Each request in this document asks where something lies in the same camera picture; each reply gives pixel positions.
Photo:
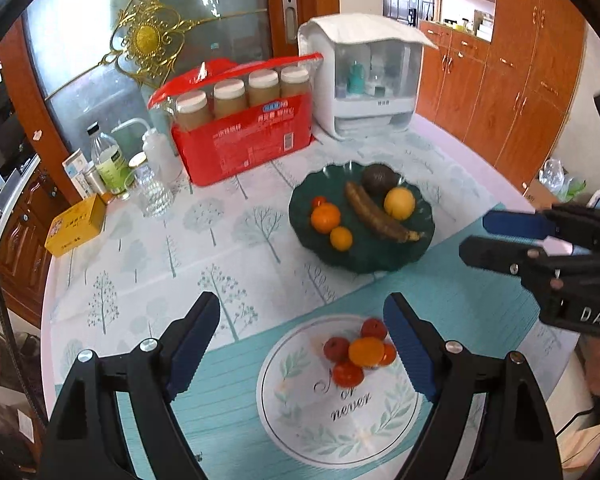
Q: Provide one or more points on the teal striped placemat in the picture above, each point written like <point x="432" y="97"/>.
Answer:
<point x="470" y="300"/>

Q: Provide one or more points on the wooden kitchen cabinet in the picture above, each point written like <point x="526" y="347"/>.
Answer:
<point x="25" y="225"/>

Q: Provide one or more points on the gold door ornament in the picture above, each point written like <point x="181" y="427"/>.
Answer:
<point x="147" y="37"/>

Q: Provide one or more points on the green-label plastic bottle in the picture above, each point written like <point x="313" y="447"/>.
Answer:
<point x="109" y="162"/>

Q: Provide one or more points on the dark green scalloped plate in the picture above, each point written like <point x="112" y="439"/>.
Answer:
<point x="365" y="255"/>

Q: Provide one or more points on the tree-print tablecloth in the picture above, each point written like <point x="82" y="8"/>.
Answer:
<point x="145" y="270"/>

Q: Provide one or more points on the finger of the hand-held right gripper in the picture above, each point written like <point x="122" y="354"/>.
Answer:
<point x="517" y="225"/>
<point x="495" y="255"/>

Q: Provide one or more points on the small red tomato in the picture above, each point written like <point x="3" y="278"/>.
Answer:
<point x="319" y="201"/>

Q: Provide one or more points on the large yellow orange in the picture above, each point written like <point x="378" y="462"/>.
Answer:
<point x="399" y="202"/>

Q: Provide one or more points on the dark avocado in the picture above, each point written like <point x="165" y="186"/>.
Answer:
<point x="378" y="178"/>

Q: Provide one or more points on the teal bottle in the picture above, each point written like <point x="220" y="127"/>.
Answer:
<point x="356" y="77"/>

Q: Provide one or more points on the white squeeze wash bottle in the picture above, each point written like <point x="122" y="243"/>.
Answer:
<point x="160" y="157"/>

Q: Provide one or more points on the jar with white lid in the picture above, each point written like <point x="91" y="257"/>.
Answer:
<point x="192" y="110"/>
<point x="264" y="87"/>
<point x="295" y="82"/>
<point x="228" y="99"/>

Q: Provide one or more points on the clear plastic bag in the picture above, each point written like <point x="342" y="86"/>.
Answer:
<point x="560" y="177"/>

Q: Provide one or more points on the small metal can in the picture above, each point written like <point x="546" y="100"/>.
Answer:
<point x="94" y="181"/>

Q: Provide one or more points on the brown overripe banana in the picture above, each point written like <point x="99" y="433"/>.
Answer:
<point x="375" y="215"/>

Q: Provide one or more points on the white leaf-print plate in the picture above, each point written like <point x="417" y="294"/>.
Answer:
<point x="340" y="425"/>

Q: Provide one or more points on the wooden wall cabinet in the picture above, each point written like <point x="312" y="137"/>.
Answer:
<point x="520" y="85"/>

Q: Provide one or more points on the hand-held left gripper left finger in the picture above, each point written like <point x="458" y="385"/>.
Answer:
<point x="192" y="355"/>

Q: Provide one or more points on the yellow cardboard box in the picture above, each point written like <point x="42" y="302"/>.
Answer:
<point x="75" y="227"/>

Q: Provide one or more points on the red tomato top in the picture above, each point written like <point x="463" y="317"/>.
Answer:
<point x="373" y="328"/>

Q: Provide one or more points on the small orange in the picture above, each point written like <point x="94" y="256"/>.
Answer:
<point x="341" y="238"/>

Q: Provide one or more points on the brown cardboard box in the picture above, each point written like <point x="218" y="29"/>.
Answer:
<point x="542" y="195"/>

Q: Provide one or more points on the frosted glass sliding door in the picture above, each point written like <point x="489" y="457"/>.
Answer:
<point x="220" y="20"/>

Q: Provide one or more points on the white and blue carton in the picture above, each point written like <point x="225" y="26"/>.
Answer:
<point x="76" y="170"/>

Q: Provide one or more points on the red plastic jar package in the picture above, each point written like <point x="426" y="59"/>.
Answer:
<point x="245" y="145"/>

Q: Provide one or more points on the clear drinking glass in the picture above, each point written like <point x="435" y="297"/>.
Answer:
<point x="152" y="192"/>

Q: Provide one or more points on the white bottle storage cabinet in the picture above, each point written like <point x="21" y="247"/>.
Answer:
<point x="360" y="110"/>

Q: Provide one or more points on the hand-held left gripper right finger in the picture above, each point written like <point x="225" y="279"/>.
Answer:
<point x="410" y="355"/>

